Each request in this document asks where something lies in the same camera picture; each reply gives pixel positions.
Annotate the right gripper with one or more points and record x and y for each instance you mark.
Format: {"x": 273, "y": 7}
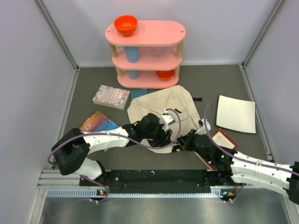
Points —
{"x": 183, "y": 140}

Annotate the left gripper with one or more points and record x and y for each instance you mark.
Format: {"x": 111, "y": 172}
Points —
{"x": 167, "y": 135}

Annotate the red and white book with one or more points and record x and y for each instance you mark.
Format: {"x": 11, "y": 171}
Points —
{"x": 223, "y": 140}

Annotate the cream canvas backpack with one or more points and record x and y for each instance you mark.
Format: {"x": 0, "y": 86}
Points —
{"x": 176, "y": 97}

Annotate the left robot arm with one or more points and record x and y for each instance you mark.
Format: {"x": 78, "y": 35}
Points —
{"x": 71, "y": 151}

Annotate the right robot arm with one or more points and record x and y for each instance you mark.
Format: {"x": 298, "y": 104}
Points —
{"x": 230, "y": 166}

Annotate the small teal notebook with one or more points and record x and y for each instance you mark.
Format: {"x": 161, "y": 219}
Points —
{"x": 138, "y": 93}

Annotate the white square board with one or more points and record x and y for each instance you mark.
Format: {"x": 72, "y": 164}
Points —
{"x": 237, "y": 115}

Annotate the orange bowl bottom shelf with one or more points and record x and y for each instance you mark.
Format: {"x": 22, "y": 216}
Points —
{"x": 165, "y": 74}

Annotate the floral cover book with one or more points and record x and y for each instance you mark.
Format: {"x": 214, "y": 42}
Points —
{"x": 111, "y": 97}

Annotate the blue paperback book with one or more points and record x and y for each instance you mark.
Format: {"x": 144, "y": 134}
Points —
{"x": 98, "y": 122}

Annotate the blue cup bottom shelf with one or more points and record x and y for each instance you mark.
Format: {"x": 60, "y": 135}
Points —
{"x": 133, "y": 74}

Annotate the blue cup shelf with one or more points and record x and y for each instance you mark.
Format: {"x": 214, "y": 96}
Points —
{"x": 133, "y": 74}
{"x": 132, "y": 53}

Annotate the pink three-tier shelf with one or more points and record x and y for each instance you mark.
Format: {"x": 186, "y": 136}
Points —
{"x": 149, "y": 34}

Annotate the clear glass cup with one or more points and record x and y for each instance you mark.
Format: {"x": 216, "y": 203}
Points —
{"x": 157, "y": 51}

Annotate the blue cup middle shelf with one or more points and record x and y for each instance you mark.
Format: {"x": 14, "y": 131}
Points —
{"x": 132, "y": 53}

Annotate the orange bowl on shelf top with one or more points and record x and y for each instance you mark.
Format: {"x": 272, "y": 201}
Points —
{"x": 126, "y": 25}

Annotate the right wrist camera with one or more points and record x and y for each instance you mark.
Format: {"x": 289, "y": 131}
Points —
{"x": 204, "y": 127}

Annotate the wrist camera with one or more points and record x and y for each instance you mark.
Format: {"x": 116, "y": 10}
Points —
{"x": 166, "y": 120}
{"x": 204, "y": 127}

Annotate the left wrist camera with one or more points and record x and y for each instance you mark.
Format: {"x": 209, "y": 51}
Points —
{"x": 166, "y": 120}

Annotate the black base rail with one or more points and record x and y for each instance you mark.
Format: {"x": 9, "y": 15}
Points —
{"x": 117, "y": 178}

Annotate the grey cable duct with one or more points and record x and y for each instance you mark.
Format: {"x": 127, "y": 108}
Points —
{"x": 96, "y": 193}

